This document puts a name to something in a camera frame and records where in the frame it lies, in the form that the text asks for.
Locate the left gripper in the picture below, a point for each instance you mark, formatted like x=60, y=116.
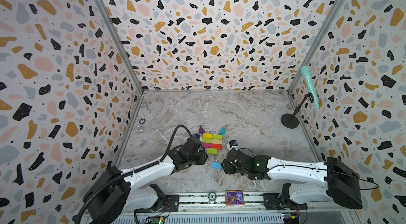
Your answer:
x=204, y=157

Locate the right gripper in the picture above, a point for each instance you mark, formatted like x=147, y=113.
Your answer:
x=228, y=166

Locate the magenta rectangular block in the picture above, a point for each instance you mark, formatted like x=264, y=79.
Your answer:
x=206, y=145

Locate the lime green block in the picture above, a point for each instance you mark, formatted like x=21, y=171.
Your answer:
x=207, y=140
x=212, y=151
x=216, y=136

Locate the light blue rectangular block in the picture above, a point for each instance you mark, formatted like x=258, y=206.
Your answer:
x=216, y=165

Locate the red rectangular block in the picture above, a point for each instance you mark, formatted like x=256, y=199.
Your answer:
x=216, y=146

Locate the purple triangular block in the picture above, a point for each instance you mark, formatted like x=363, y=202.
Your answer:
x=201, y=130

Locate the natural wood block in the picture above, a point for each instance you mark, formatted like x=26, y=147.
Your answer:
x=217, y=141

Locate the teal triangular block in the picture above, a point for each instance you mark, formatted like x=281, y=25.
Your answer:
x=223, y=131

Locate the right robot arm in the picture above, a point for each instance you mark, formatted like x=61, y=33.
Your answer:
x=326, y=181

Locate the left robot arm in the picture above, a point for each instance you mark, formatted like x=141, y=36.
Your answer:
x=118, y=191

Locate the yellow rectangular block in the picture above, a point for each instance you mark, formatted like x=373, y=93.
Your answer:
x=207, y=136

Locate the colourful picture card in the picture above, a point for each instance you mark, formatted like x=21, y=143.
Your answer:
x=234, y=198

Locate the round green white badge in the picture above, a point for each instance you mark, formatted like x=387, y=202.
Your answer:
x=212, y=196

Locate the black microphone stand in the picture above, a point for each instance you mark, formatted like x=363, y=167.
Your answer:
x=290, y=120

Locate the mint green microphone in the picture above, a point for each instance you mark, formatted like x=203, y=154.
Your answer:
x=307, y=77

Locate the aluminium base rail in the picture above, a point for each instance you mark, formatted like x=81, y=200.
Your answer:
x=195, y=208

